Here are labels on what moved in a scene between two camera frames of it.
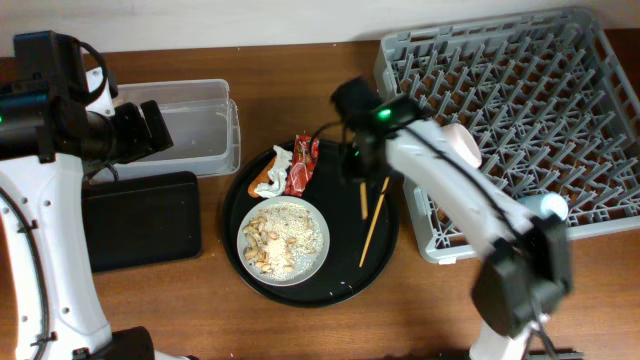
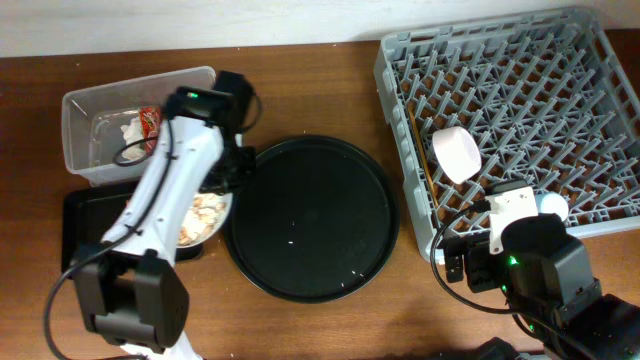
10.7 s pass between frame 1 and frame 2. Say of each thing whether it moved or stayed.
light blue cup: stayed
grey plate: moved
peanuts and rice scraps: moved
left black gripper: moved
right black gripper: moved
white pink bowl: stayed
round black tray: stayed
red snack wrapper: moved
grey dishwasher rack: stayed
